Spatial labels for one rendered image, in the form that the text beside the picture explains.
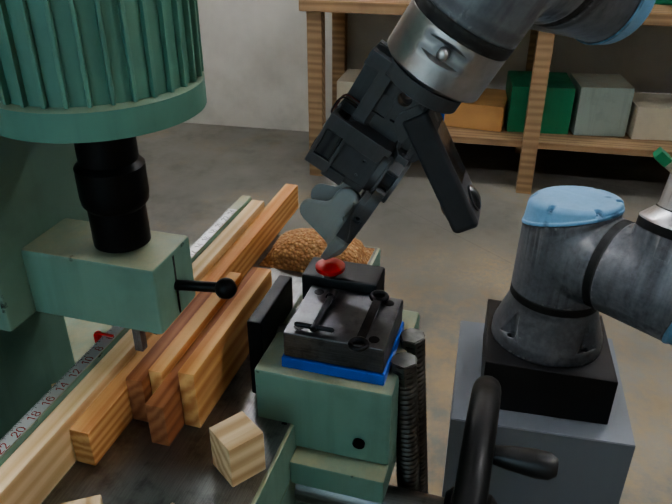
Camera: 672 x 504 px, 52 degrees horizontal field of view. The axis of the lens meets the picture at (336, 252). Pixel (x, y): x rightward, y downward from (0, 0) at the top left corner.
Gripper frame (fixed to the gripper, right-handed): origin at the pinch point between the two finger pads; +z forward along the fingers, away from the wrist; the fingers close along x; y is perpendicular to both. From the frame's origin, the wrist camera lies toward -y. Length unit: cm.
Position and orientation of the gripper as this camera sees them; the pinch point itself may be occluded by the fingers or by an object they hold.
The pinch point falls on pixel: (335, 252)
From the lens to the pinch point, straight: 68.7
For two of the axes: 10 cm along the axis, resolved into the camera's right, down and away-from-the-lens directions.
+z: -4.8, 6.8, 5.5
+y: -8.3, -5.5, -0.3
